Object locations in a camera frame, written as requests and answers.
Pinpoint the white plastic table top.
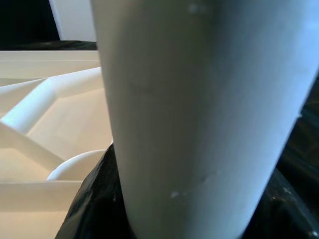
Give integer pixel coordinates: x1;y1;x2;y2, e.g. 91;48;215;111
0;49;116;239

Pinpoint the black door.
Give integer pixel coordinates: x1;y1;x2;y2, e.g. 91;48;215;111
0;0;61;43

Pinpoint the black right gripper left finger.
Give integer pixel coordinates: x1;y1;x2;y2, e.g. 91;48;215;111
54;141;137;239

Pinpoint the white plastic table leg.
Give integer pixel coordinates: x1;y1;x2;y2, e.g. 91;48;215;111
90;0;319;239

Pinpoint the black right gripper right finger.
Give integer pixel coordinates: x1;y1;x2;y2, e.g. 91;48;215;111
238;166;319;239

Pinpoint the black plastic table cover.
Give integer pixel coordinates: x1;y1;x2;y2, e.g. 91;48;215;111
0;39;319;200

